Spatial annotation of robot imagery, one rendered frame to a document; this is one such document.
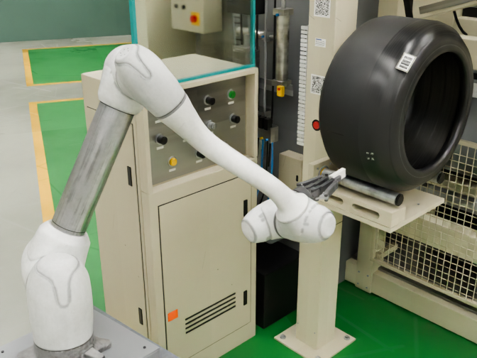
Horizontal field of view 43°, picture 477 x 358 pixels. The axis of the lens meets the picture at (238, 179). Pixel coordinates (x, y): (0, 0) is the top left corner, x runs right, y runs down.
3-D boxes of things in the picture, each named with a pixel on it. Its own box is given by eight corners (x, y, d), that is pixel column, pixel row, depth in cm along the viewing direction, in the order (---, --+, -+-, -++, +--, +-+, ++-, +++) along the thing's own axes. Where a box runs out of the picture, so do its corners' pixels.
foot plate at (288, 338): (273, 339, 283) (274, 334, 282) (311, 315, 300) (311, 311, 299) (318, 366, 265) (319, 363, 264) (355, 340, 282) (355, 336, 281)
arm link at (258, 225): (276, 224, 189) (306, 228, 179) (240, 247, 181) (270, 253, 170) (267, 192, 186) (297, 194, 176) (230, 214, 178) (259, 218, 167)
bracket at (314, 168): (306, 187, 234) (307, 163, 230) (368, 160, 259) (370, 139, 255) (313, 189, 232) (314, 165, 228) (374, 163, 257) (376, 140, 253)
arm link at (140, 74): (194, 90, 153) (178, 81, 165) (148, 35, 144) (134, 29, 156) (157, 126, 152) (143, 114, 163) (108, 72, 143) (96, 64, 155)
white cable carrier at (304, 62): (296, 143, 249) (300, 25, 231) (304, 140, 252) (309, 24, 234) (304, 146, 246) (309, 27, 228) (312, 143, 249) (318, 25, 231)
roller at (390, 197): (319, 167, 232) (326, 166, 235) (317, 178, 233) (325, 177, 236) (398, 194, 209) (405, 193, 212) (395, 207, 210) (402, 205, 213)
